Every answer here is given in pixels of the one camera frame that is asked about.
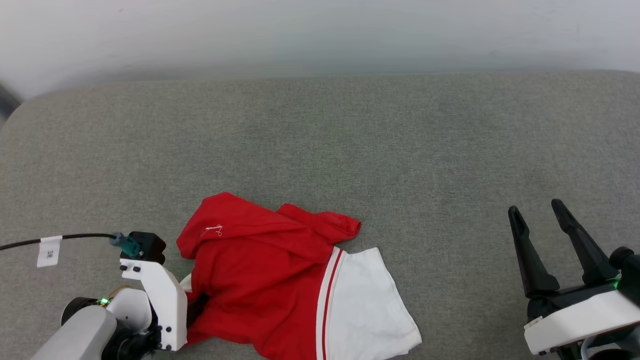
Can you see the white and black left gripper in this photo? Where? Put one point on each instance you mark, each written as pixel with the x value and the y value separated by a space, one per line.
pixel 131 310

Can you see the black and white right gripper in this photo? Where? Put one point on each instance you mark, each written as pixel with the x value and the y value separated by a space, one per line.
pixel 575 312

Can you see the red and white jersey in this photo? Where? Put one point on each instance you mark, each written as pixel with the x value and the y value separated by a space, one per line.
pixel 260 280

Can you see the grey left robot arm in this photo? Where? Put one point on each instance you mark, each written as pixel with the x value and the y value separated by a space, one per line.
pixel 75 337

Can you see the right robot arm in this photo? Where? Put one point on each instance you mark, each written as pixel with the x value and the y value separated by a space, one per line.
pixel 612 352

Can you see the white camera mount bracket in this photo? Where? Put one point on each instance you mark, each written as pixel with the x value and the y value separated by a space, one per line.
pixel 165 300

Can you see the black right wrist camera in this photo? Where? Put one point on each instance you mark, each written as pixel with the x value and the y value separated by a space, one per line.
pixel 631 272

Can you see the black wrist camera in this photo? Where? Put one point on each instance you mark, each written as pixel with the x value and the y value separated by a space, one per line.
pixel 149 246
pixel 631 272

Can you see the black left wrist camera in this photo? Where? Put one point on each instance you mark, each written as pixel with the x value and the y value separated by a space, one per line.
pixel 149 246

